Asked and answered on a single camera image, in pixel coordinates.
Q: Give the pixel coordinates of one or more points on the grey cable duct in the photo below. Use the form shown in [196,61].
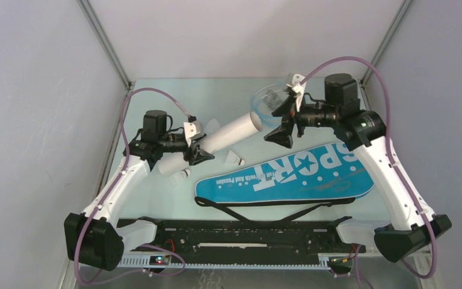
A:
[146,261]

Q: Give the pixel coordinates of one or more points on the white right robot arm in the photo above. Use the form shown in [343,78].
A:
[413,223]

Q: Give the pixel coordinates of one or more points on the aluminium frame post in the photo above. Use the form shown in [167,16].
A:
[397,21]
[102,37]

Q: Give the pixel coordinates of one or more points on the blue racket upper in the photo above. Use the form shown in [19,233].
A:
[266,100]

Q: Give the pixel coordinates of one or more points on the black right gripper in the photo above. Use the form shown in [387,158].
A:
[282,135]

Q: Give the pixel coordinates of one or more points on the aluminium frame post left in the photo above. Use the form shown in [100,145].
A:
[102,37]

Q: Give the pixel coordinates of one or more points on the white shuttlecock tube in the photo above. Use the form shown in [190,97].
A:
[234,132]

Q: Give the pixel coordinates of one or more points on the blue racket bag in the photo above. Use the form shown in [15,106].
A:
[326,172]

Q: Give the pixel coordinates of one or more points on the aluminium frame post right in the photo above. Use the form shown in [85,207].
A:
[397,21]

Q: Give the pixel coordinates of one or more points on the white shuttlecock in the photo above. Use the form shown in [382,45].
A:
[212,126]
[178,177]
[234,159]

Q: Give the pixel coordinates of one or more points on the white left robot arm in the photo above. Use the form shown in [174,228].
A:
[93,237]

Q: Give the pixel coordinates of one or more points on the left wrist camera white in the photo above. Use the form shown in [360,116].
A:
[193,130]

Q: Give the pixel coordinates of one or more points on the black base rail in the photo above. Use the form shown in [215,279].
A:
[225,241]

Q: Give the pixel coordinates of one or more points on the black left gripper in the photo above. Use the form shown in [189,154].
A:
[195,156]

